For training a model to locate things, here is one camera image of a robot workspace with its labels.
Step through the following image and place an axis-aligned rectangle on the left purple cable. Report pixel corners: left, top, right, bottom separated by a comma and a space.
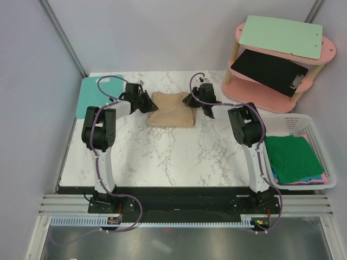
50, 75, 146, 247

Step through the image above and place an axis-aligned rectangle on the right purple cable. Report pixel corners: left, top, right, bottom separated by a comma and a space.
189, 72, 285, 235

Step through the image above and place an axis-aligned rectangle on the white plastic basket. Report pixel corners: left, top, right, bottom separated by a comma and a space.
262, 113, 337, 191

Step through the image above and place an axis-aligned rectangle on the purple cable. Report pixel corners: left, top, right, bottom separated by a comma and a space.
189, 72, 285, 235
50, 75, 146, 247

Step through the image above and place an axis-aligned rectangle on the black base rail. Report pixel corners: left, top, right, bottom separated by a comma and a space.
88, 187, 281, 222

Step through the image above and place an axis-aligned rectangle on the pink t shirt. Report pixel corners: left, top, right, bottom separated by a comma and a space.
273, 133, 330, 185

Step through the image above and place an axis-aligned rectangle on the blue t shirt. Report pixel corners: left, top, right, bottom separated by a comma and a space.
272, 170, 328, 185

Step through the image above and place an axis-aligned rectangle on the black clipboard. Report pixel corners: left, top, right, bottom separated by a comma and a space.
230, 49, 308, 97

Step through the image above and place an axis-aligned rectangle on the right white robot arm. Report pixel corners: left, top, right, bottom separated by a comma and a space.
183, 82, 271, 213

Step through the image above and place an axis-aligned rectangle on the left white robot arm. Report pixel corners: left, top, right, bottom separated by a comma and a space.
81, 81, 158, 213

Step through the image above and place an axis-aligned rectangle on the white cable duct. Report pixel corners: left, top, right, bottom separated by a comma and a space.
50, 216, 263, 228

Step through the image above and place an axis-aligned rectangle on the teal cutting board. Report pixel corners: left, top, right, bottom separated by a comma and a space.
75, 76, 126, 119

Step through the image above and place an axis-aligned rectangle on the mint green board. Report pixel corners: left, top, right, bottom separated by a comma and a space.
239, 15, 323, 60

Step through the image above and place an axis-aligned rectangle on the beige t shirt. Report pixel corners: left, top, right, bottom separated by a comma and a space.
147, 91, 197, 127

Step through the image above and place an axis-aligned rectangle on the pink two-tier shelf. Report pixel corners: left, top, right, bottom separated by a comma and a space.
222, 23, 337, 113

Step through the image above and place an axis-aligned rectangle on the green t shirt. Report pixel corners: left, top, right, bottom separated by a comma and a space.
264, 135, 325, 185

